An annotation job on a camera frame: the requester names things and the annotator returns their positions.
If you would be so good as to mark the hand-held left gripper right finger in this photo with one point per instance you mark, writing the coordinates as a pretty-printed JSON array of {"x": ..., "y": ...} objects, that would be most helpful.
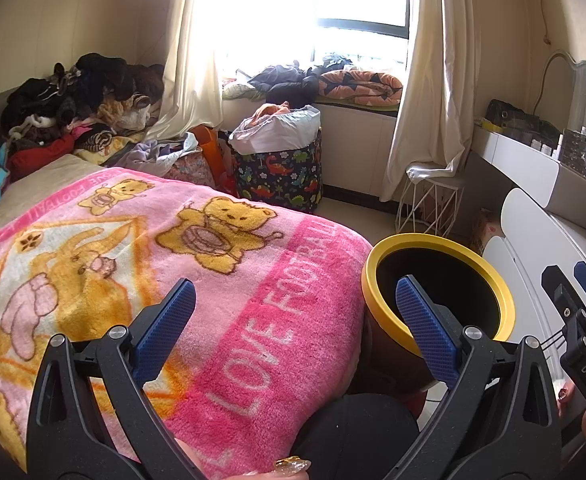
[{"x": 425, "y": 330}]

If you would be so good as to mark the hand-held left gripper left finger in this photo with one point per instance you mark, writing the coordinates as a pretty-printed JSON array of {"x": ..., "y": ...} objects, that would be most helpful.
[{"x": 165, "y": 325}]

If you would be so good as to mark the yellow rim black bin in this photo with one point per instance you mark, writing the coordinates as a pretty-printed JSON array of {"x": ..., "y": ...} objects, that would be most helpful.
[{"x": 438, "y": 240}]

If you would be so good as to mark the person's right hand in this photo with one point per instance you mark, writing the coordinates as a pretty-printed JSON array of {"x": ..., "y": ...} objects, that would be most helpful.
[{"x": 565, "y": 402}]

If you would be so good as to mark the person's left hand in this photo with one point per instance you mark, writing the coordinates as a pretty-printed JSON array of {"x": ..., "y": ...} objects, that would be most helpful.
[{"x": 293, "y": 465}]

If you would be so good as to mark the white dresser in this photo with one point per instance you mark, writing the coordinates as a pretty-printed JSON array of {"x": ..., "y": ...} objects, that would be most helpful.
[{"x": 538, "y": 240}]

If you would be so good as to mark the printed cardboard box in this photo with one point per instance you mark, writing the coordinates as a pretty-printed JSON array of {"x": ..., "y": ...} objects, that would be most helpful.
[{"x": 485, "y": 232}]

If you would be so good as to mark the pink bear printed blanket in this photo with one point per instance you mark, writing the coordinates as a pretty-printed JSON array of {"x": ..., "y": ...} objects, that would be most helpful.
[{"x": 273, "y": 310}]

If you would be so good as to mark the clear acrylic organizer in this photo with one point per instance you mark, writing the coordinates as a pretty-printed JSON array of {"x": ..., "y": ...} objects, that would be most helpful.
[{"x": 580, "y": 150}]

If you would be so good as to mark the white vanity table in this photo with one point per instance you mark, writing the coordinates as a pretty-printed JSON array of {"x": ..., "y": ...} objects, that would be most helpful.
[{"x": 518, "y": 160}]

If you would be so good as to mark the floral fabric bag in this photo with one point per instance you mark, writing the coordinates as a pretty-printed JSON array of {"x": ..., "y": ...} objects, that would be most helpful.
[{"x": 193, "y": 172}]

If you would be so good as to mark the lavender cloth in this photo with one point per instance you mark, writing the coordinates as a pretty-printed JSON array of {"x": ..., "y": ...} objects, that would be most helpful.
[{"x": 148, "y": 155}]

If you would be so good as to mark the orange bag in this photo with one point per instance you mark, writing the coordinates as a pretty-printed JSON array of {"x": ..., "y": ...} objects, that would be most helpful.
[{"x": 213, "y": 155}]

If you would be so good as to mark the beige bed mattress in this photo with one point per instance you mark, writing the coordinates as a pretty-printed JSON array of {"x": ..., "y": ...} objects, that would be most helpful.
[{"x": 33, "y": 195}]

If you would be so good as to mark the black cosmetic bag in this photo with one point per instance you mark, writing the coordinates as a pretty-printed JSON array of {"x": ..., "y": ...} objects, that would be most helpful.
[{"x": 510, "y": 115}]

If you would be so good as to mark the dinosaur print fabric basket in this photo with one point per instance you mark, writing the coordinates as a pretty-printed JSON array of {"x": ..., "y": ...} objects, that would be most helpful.
[{"x": 278, "y": 175}]

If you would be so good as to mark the yellow box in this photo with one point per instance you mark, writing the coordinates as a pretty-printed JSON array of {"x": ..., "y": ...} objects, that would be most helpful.
[{"x": 485, "y": 122}]

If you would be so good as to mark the brown yellow printed blanket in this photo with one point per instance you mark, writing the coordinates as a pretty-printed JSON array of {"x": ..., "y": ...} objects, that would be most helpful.
[{"x": 103, "y": 142}]

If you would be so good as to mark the red cloth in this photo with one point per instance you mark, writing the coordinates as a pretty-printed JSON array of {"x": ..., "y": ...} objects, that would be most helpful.
[{"x": 38, "y": 157}]

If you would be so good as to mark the white plastic bag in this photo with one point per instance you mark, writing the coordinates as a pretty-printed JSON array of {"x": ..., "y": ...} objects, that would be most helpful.
[{"x": 283, "y": 132}]

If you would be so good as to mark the orange cloth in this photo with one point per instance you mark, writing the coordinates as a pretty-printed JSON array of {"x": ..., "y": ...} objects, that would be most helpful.
[{"x": 268, "y": 110}]

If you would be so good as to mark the cream curtain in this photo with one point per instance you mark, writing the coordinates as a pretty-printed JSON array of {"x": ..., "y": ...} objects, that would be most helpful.
[
  {"x": 188, "y": 60},
  {"x": 438, "y": 85}
]

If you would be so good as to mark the green white cloth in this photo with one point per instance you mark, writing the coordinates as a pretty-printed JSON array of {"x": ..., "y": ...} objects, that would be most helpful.
[{"x": 238, "y": 91}]

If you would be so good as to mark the orange black patterned quilt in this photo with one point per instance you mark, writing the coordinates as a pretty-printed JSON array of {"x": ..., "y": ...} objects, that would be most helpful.
[{"x": 363, "y": 87}]

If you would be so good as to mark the pile of dark clothes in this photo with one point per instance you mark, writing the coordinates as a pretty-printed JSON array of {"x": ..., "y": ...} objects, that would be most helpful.
[{"x": 98, "y": 75}]

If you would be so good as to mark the dark jacket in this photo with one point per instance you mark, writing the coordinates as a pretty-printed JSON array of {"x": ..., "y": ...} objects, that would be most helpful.
[{"x": 283, "y": 80}]

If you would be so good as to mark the wavy frame mirror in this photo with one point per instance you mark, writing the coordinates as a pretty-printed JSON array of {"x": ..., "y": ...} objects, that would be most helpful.
[{"x": 585, "y": 100}]

